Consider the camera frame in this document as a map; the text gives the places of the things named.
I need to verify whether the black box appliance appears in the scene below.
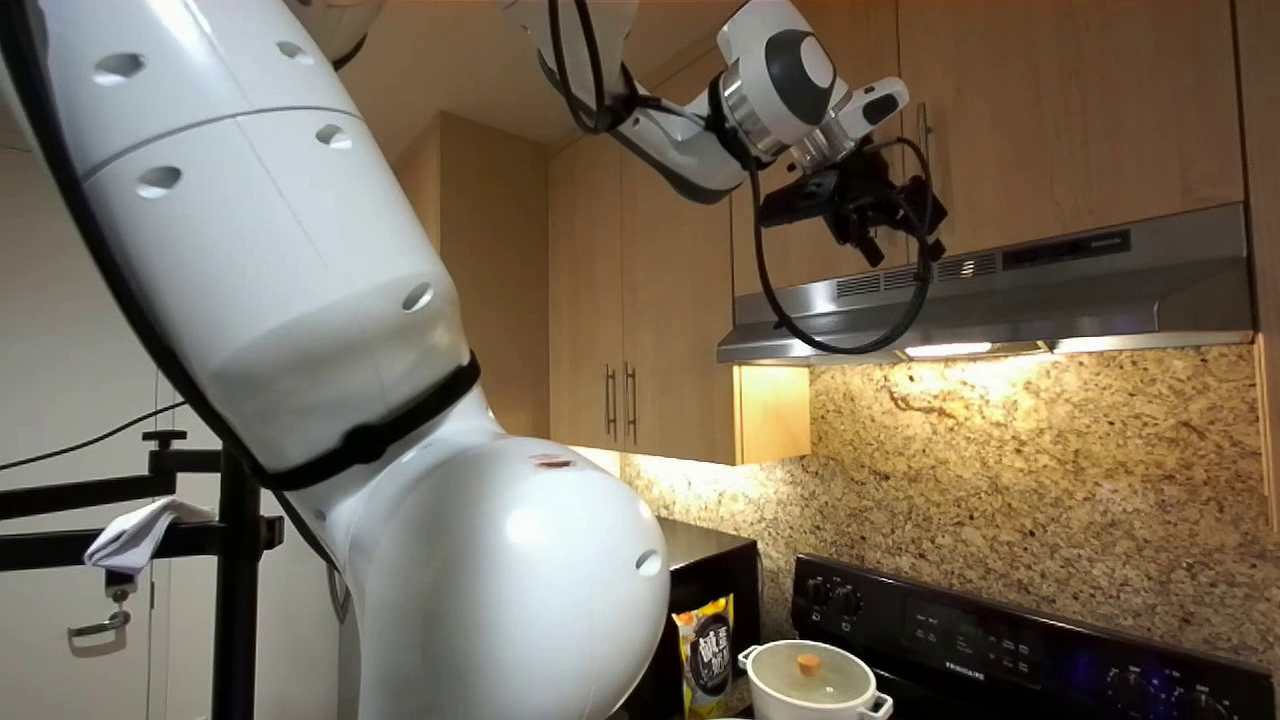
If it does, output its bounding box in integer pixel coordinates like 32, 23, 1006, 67
625, 516, 764, 720

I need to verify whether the short wooden wall cabinet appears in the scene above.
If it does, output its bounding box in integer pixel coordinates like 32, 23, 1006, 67
726, 0, 1248, 293

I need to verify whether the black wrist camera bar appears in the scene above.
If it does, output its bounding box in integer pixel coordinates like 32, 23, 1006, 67
754, 156, 871, 230

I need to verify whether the yellow snack bag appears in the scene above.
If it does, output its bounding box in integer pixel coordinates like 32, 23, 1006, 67
669, 592, 743, 720

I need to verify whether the black stove control panel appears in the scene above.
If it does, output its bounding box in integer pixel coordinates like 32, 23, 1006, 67
791, 557, 1280, 720

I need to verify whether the black metal stand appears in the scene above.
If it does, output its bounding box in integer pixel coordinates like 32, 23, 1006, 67
0, 422, 291, 720

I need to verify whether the white pot with lid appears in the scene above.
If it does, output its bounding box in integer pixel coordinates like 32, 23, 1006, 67
736, 637, 898, 720

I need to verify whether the white cloth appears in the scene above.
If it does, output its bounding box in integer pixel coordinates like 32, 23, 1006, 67
82, 490, 217, 579

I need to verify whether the two-door wooden wall cabinet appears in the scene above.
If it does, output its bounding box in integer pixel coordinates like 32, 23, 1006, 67
545, 36, 815, 469

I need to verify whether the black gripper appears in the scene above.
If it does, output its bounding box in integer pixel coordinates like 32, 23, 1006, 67
825, 146, 958, 273

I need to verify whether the tall wooden side panel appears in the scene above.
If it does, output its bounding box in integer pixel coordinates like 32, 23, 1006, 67
395, 113, 554, 441

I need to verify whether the stainless steel range hood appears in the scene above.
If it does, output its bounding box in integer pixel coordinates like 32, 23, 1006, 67
716, 198, 1259, 370

